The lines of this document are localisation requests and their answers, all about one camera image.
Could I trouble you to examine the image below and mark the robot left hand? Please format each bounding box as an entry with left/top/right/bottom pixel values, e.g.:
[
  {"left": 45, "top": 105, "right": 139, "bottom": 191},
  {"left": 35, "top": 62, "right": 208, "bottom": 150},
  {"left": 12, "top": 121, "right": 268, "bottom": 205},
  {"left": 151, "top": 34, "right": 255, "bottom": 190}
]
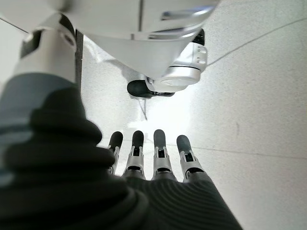
[{"left": 0, "top": 13, "right": 243, "bottom": 230}]

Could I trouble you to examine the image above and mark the black robot left foot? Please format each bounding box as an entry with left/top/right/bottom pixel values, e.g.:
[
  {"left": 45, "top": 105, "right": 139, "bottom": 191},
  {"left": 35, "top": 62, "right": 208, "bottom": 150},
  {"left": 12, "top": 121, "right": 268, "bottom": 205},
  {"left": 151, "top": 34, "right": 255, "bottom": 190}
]
[{"left": 127, "top": 80, "right": 176, "bottom": 99}]

